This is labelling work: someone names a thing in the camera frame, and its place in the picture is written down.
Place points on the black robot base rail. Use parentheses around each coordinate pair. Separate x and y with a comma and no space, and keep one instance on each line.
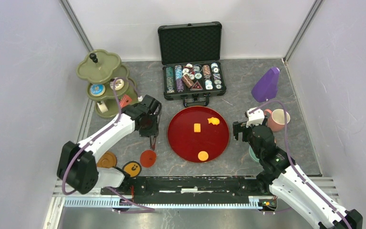
(148,194)

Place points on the pink mug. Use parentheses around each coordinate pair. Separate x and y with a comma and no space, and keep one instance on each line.
(276,119)

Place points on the orange fish cookie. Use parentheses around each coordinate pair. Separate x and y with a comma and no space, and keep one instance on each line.
(213,120)

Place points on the yellow rectangular biscuit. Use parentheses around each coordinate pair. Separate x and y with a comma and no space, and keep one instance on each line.
(197,127)

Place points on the purple pitcher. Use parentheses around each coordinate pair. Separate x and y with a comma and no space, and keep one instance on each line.
(267,87)

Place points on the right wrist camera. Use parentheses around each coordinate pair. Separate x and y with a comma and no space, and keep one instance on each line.
(255,117)

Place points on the metal tongs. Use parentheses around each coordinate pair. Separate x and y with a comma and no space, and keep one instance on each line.
(153,141)

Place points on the pink triangular cake slice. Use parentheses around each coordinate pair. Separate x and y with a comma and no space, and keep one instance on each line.
(126,100)

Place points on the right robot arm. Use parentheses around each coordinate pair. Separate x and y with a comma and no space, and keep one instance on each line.
(282,177)

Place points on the orange face coaster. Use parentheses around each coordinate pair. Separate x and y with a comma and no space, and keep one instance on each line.
(133,168)

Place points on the brown wooden coaster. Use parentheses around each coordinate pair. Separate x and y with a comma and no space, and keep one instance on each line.
(108,160)

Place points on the black poker chip case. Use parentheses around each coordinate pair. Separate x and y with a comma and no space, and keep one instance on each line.
(190,54)

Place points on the teal cup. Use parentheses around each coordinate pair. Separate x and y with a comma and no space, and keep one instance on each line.
(253,155)

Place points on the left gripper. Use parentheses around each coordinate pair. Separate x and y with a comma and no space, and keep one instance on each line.
(154,130)

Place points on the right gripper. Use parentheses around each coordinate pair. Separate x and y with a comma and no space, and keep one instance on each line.
(238,127)

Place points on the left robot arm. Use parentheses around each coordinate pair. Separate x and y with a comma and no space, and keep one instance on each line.
(77,166)

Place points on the white roll cake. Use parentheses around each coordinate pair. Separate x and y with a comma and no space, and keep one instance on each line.
(102,106)

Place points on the green three-tier dessert stand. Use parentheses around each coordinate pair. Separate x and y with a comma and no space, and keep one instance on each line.
(99,67)

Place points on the blue donut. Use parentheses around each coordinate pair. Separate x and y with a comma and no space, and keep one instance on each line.
(97,90)

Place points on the red round coaster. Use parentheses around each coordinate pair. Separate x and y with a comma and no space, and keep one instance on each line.
(148,158)

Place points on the orange round cookie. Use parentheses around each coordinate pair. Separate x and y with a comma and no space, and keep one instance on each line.
(203,156)

